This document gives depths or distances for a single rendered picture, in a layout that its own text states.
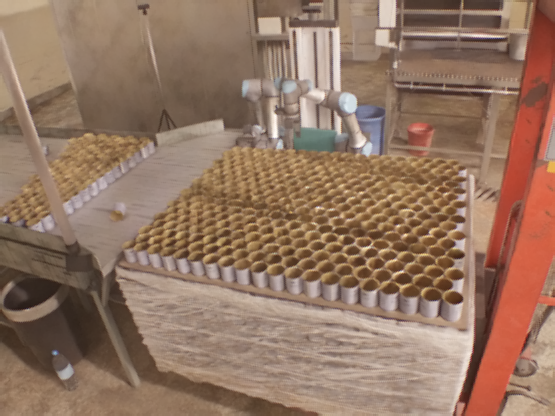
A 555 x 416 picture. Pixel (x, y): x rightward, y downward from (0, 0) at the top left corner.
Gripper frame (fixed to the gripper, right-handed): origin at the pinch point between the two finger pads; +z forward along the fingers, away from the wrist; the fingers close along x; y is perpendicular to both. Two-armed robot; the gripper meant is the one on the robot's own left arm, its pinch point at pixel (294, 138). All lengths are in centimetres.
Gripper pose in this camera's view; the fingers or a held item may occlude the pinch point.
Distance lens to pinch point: 236.9
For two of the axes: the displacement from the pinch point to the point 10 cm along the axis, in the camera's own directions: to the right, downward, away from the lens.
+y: 9.2, 1.0, -3.7
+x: 3.7, -5.1, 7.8
